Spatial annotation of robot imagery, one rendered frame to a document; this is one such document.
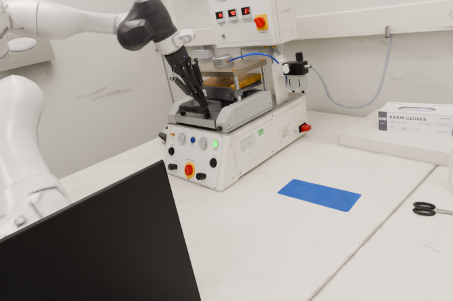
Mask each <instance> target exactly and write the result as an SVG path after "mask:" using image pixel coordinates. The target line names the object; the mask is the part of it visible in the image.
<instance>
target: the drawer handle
mask: <svg viewBox="0 0 453 301"><path fill-rule="evenodd" d="M179 112H180V115H181V116H183V115H184V114H186V112H190V113H196V114H203V115H204V118H205V119H209V118H211V116H210V111H209V109H208V107H204V106H192V105H186V104H181V105H179Z"/></svg>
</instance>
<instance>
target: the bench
mask: <svg viewBox="0 0 453 301"><path fill-rule="evenodd" d="M363 118H364V117H358V116H348V115H342V114H332V113H326V112H316V111H310V110H307V123H308V125H311V130H309V131H308V132H306V133H305V134H303V135H302V136H300V137H299V138H297V139H296V140H294V141H293V142H291V143H290V144H288V145H287V146H285V147H284V148H282V149H281V150H279V151H278V152H276V153H275V154H273V155H272V156H270V157H269V158H268V159H266V160H264V161H263V162H262V163H260V164H258V165H257V166H256V167H254V168H252V169H251V170H250V171H248V172H246V173H245V174H244V175H242V176H240V177H239V180H238V181H236V182H234V183H233V184H232V185H230V186H229V187H227V188H226V189H224V190H223V191H216V190H214V189H211V188H208V187H205V186H203V185H199V184H198V183H195V182H191V181H190V180H186V179H184V178H181V177H178V176H175V175H173V174H169V173H167V174H168V177H169V182H170V185H171V189H172V192H173V197H174V200H175V204H176V207H177V211H178V214H179V219H180V222H181V227H182V230H183V234H184V237H185V241H186V245H187V249H188V252H189V257H190V259H191V264H192V267H193V272H194V275H195V279H196V282H197V285H198V290H199V293H200V297H201V301H453V214H451V213H440V212H436V208H437V209H445V210H450V211H453V193H451V192H450V191H449V190H448V180H449V167H447V166H441V165H437V164H431V163H427V162H421V161H417V160H411V159H407V158H401V157H397V156H391V155H387V154H381V153H377V152H371V151H367V150H363V149H357V148H353V147H347V146H343V145H339V138H338V134H340V133H342V132H343V131H344V130H346V129H348V128H349V127H351V126H352V125H354V124H355V123H357V122H359V121H360V120H361V119H363ZM165 147H166V142H165V141H163V140H162V139H161V138H160V137H158V138H156V139H153V140H152V141H149V142H147V143H144V144H141V145H139V146H137V147H135V148H132V149H130V150H127V151H126V152H123V153H121V154H118V155H116V156H113V157H112V158H109V159H107V160H104V161H102V162H99V163H97V164H95V165H93V166H90V167H88V168H85V169H83V170H81V171H79V172H76V173H74V174H71V175H69V176H66V177H65V178H62V179H60V180H59V181H60V183H61V184H62V186H63V188H64V189H65V191H66V193H67V194H68V198H69V200H70V201H71V202H72V203H74V202H76V201H78V200H80V199H83V198H84V197H87V196H88V195H91V194H92V193H95V192H97V191H99V190H101V189H103V188H105V187H107V186H109V185H111V184H113V183H114V182H117V181H118V180H121V179H122V178H125V177H126V176H129V175H130V174H133V173H134V172H137V171H138V170H141V169H143V168H145V167H147V166H149V165H151V164H153V163H155V162H157V161H159V160H161V159H163V160H164V153H165ZM292 179H298V180H303V181H307V182H312V183H315V184H319V185H324V186H327V187H333V188H336V189H342V190H345V191H350V192H354V193H359V194H361V197H360V198H359V200H358V201H357V202H356V203H355V204H354V205H353V207H352V208H351V209H350V211H349V212H343V211H339V210H336V209H332V208H329V207H324V206H321V205H317V204H314V203H310V202H306V201H302V200H299V199H295V198H292V197H287V196H285V195H280V194H278V193H277V192H278V191H279V190H281V188H283V187H284V186H285V185H286V184H287V183H288V182H290V181H291V180H292ZM418 201H421V202H427V203H432V204H434V205H435V206H436V208H435V209H432V210H434V211H435V212H436V214H435V215H419V214H417V213H414V212H413V209H414V208H415V206H414V205H413V203H414V202H418Z"/></svg>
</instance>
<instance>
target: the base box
mask: <svg viewBox="0 0 453 301"><path fill-rule="evenodd" d="M170 128H171V126H170V125H168V131H167V142H166V147H165V153H164V164H165V166H166V160H167V150H168V144H169V134H170ZM309 130H311V125H308V123H307V111H306V103H305V96H303V97H301V98H299V99H297V100H296V101H294V102H291V103H290V104H288V105H286V106H284V107H282V108H281V109H279V110H277V111H275V112H273V113H272V114H269V115H268V116H266V117H264V118H262V119H260V120H259V121H257V122H255V123H253V124H251V125H250V126H248V127H246V128H244V129H242V130H240V131H238V132H236V133H235V134H233V135H231V136H226V135H224V140H223V146H222V155H221V161H220V171H219V176H218V186H217V191H223V190H224V189H226V188H227V187H229V186H230V185H232V184H233V183H234V182H236V181H238V180H239V177H240V176H242V175H244V174H245V173H246V172H248V171H250V170H251V169H252V168H254V167H256V166H257V165H258V164H260V163H262V162H263V161H264V160H266V159H268V158H269V157H270V156H272V155H273V154H275V153H276V152H278V151H279V150H281V149H282V148H284V147H285V146H287V145H288V144H290V143H291V142H293V141H294V140H296V139H297V138H299V137H300V136H302V135H303V134H305V133H306V132H308V131H309Z"/></svg>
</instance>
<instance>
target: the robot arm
mask: <svg viewBox="0 0 453 301"><path fill-rule="evenodd" d="M7 31H9V32H13V33H15V34H19V35H21V36H27V37H31V38H36V39H47V40H65V39H67V38H69V37H71V36H73V35H75V34H79V33H82V32H95V33H102V34H114V35H116V36H117V40H118V42H119V44H120V45H121V46H122V47H123V48H124V49H126V50H129V51H138V50H140V49H142V48H143V47H144V46H146V45H147V44H148V43H149V42H150V41H153V43H154V44H155V46H156V47H157V49H156V50H155V51H156V52H157V53H158V52H160V54H161V55H164V57H165V59H166V60H167V63H168V64H169V65H170V66H171V69H172V72H173V74H172V77H170V78H169V79H170V80H171V81H173V82H175V83H176V84H177V85H178V86H179V87H180V88H181V90H182V91H183V92H184V93H185V94H186V95H187V96H193V97H194V99H195V101H197V102H198V103H199V105H200V106H204V107H207V106H208V103H207V102H206V99H205V98H204V93H203V91H202V89H203V87H202V86H203V84H204V82H203V79H202V75H201V72H200V68H199V65H198V58H191V57H190V56H189V55H188V52H187V50H186V48H185V47H184V44H187V43H188V42H191V41H193V40H194V39H195V32H194V30H193V29H191V28H190V29H184V30H178V29H177V28H176V26H175V25H174V24H173V22H172V19H171V16H170V15H169V13H168V11H167V9H166V7H165V6H164V4H163V3H162V1H161V0H135V1H134V2H133V6H132V7H131V9H130V10H129V12H127V13H121V14H118V15H115V14H108V13H98V12H91V11H84V10H81V9H76V8H73V7H69V6H66V5H62V4H58V3H53V2H50V1H45V0H0V65H2V64H4V63H6V61H7V60H8V58H9V45H8V44H7ZM191 67H192V68H191ZM177 75H179V76H180V77H181V78H182V79H183V81H184V83H185V84H184V83H183V82H182V81H181V80H180V79H179V77H178V76H177ZM44 108H45V101H44V96H43V93H42V90H41V89H40V88H39V87H38V86H37V85H36V83H34V82H33V81H31V80H29V79H27V78H25V77H23V76H18V75H10V76H8V77H6V78H3V79H1V80H0V239H1V238H3V237H5V236H7V235H9V234H11V233H13V232H15V231H17V230H19V229H22V228H24V227H26V226H28V225H30V224H32V223H34V222H36V221H38V220H40V219H42V218H44V217H46V216H48V215H50V214H52V213H54V212H56V211H58V210H60V209H62V208H64V207H66V206H68V205H70V204H72V202H71V201H70V200H69V198H68V194H67V193H66V191H65V189H64V188H63V186H62V184H61V183H60V181H59V180H58V179H57V178H56V177H55V176H54V175H53V174H52V173H51V171H50V169H49V167H48V165H47V163H46V162H45V160H44V158H43V156H42V154H41V152H40V150H39V146H38V125H39V122H40V118H41V116H42V113H43V111H44Z"/></svg>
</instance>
